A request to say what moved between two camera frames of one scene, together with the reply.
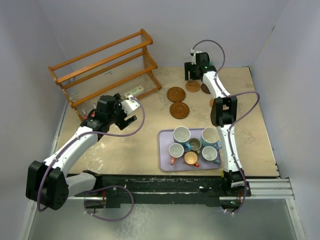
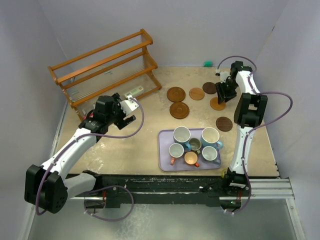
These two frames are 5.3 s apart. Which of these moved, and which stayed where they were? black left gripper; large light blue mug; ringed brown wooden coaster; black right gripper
Moved: black right gripper
Stayed: ringed brown wooden coaster; large light blue mug; black left gripper
